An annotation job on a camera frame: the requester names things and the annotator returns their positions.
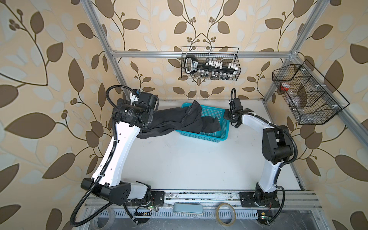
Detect teal plastic basket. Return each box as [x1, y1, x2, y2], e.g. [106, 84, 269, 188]
[177, 105, 230, 142]

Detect dark grey trousers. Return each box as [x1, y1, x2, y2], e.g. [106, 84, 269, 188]
[137, 101, 203, 139]

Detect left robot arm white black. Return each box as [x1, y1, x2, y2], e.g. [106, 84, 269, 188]
[81, 92, 159, 206]

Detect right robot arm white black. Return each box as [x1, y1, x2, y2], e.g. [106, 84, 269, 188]
[224, 98, 298, 207]

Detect socket wrench set black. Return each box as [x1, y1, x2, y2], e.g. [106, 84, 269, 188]
[184, 55, 241, 74]

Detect red white small container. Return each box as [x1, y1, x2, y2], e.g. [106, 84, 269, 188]
[280, 82, 290, 92]

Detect clear tape roll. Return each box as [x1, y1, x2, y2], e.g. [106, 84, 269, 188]
[90, 208, 116, 230]

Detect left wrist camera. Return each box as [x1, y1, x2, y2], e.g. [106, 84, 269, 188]
[129, 90, 140, 105]

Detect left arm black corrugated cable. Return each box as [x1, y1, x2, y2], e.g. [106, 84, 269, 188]
[69, 85, 139, 228]

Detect black wire basket back wall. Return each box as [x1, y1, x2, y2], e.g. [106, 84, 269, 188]
[181, 46, 242, 81]

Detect black wire basket wall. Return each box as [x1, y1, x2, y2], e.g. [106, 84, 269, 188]
[272, 59, 350, 125]
[181, 46, 242, 81]

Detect black wire basket right wall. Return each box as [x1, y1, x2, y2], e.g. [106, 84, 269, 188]
[272, 59, 350, 125]

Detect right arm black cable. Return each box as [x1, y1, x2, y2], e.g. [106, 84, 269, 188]
[229, 88, 298, 225]

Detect brown tape ring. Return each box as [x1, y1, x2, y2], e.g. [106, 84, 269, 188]
[215, 202, 237, 227]

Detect aluminium frame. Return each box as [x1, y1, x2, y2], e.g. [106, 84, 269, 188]
[71, 0, 368, 230]

